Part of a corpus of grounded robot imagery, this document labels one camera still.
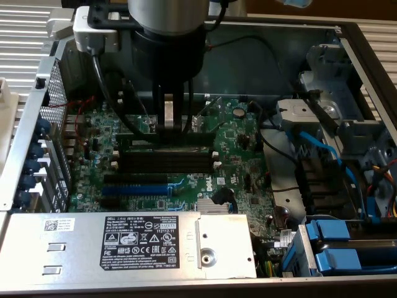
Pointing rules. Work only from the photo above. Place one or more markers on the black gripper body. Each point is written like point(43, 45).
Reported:
point(169, 56)

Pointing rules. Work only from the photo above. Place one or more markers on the dark RAM stick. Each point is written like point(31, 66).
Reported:
point(198, 137)

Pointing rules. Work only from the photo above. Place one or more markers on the open metal socket cover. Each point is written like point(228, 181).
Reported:
point(209, 106)

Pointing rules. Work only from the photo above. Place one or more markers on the thin metal locking lever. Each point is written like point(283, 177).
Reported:
point(218, 126)

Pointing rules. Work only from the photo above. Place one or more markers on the long black expansion slot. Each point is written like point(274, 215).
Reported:
point(136, 178)

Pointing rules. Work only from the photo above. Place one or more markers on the open black silver PC case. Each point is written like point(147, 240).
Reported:
point(242, 74)

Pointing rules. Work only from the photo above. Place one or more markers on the round coin battery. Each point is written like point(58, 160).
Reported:
point(238, 112)

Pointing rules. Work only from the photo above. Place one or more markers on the green Dell motherboard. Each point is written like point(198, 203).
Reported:
point(231, 146)

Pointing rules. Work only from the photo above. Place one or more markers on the blue expansion slot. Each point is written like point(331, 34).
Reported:
point(136, 190)

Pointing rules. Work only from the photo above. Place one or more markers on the metal rear port block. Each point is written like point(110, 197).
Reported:
point(73, 130)

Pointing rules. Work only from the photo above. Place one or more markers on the short black expansion slot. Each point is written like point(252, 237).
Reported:
point(110, 202)

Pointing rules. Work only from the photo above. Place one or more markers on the black box behind case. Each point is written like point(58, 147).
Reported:
point(74, 2)

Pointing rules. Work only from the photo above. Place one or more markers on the silver finned chipset heatsink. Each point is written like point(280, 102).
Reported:
point(207, 206)

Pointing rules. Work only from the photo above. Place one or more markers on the dark blue slot clip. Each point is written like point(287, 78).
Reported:
point(37, 151)
point(32, 166)
point(23, 197)
point(43, 126)
point(28, 181)

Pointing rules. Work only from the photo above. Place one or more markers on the small black plastic clip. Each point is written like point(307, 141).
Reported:
point(41, 83)

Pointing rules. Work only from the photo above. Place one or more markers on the silver power supply with label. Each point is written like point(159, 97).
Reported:
point(77, 242)

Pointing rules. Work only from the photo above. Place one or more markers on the silver metal drive cage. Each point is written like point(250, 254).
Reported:
point(328, 80)

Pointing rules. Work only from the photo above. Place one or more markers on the black ribbed plastic block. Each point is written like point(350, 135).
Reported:
point(322, 186)

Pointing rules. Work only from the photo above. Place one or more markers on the blue drive bay caddies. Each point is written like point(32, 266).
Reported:
point(307, 257)

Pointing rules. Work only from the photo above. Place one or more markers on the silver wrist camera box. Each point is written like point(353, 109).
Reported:
point(93, 40)

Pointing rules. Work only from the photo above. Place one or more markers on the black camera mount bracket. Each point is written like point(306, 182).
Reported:
point(99, 19)

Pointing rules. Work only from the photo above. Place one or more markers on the silver metal corner bracket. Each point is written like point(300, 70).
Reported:
point(60, 23)

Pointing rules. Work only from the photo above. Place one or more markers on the silver metal drive bracket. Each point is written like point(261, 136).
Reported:
point(297, 111)

